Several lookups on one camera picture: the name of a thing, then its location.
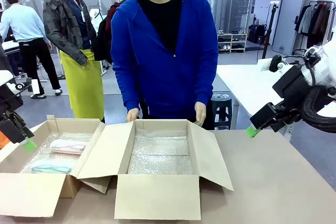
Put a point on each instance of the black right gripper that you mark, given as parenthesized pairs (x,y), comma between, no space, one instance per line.
(291,82)

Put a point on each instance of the person's left forearm blue sleeve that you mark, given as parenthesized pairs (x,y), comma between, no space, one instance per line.
(207,85)

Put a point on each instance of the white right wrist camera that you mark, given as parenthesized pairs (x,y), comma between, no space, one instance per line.
(275,64)

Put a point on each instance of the person's right hand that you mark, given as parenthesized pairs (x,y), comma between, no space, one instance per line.
(132,115)

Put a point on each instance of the clothes rack with garments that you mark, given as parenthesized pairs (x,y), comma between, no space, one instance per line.
(315,22)

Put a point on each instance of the person in yellow apron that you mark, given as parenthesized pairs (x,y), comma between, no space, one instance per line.
(68,30)

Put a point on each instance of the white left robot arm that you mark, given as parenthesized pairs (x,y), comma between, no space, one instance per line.
(5,75)

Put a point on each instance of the person in blue hoodie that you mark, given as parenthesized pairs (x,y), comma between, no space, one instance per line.
(162,64)

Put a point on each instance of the bubble wrap sheet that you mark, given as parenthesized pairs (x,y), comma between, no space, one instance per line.
(160,161)
(42,153)

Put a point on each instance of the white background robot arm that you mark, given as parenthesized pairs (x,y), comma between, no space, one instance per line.
(95,18)

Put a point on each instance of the wooden shoe rack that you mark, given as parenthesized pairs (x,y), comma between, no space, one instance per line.
(232,43)

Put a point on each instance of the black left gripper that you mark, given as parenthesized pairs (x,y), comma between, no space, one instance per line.
(11,127)

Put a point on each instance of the yellow apron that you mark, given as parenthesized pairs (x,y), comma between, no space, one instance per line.
(84,90)

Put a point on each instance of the dark plastic stool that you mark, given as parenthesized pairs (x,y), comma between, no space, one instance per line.
(221,106)

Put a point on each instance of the cardboard box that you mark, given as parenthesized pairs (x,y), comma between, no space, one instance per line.
(29,195)
(157,197)

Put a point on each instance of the pink glasses case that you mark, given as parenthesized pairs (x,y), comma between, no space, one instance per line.
(68,147)

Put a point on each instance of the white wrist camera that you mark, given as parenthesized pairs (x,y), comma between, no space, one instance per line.
(25,85)
(275,64)

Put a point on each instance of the black cases stack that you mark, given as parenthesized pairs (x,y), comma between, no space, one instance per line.
(257,33)

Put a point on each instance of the person in light blue shirt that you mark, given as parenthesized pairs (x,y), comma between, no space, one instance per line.
(23,24)

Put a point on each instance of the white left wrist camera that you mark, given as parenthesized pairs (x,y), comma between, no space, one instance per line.
(25,85)

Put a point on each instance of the black tripod stand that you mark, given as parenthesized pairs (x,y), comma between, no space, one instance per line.
(270,30)

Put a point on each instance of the orange cloth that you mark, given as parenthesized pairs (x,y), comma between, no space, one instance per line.
(2,141)

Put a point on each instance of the person's left hand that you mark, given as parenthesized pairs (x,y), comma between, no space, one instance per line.
(200,113)

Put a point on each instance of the green glasses case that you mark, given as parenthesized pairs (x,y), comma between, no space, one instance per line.
(52,167)

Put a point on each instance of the person's right forearm blue sleeve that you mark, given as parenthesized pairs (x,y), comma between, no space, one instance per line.
(124,90)

